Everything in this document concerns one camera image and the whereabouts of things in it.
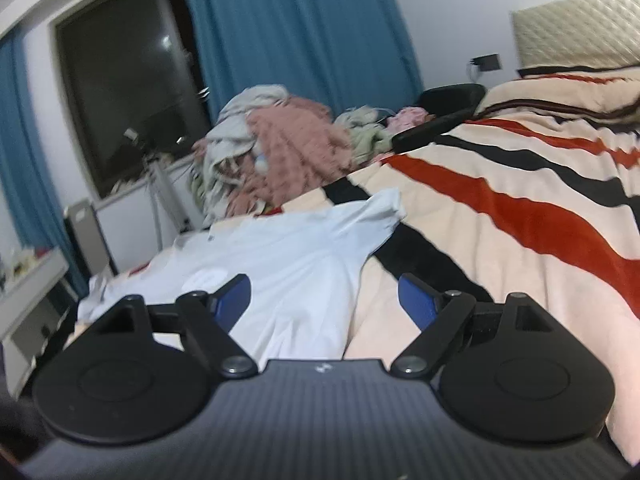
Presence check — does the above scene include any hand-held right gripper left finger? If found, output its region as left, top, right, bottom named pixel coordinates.
left=89, top=274, right=259, bottom=379

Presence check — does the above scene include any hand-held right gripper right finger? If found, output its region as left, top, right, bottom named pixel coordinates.
left=390, top=273, right=555, bottom=379

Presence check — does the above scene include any white polo shirt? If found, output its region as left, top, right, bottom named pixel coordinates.
left=77, top=188, right=407, bottom=361

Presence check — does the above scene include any pile of mixed clothes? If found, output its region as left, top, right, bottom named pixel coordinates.
left=189, top=85, right=431, bottom=226

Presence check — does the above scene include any striped fleece blanket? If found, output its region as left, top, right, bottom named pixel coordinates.
left=75, top=67, right=640, bottom=466

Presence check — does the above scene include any metal drying rack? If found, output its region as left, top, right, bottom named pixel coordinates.
left=142, top=152, right=193, bottom=251

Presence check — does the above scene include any grey air purifier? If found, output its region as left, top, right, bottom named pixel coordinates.
left=63, top=199, right=118, bottom=281

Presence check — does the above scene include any black office chair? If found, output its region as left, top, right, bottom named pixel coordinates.
left=391, top=83, right=488, bottom=155

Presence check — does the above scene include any white desk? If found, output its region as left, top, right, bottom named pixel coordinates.
left=0, top=247, right=76, bottom=396

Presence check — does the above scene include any blue curtain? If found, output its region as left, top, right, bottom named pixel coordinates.
left=0, top=25, right=91, bottom=298
left=175, top=0, right=426, bottom=121

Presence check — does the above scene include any dark window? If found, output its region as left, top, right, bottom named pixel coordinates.
left=50, top=0, right=213, bottom=201

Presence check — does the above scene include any quilted beige headboard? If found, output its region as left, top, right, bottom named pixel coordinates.
left=510, top=0, right=640, bottom=78

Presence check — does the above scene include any black wall socket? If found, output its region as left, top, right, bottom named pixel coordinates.
left=469, top=53, right=502, bottom=73

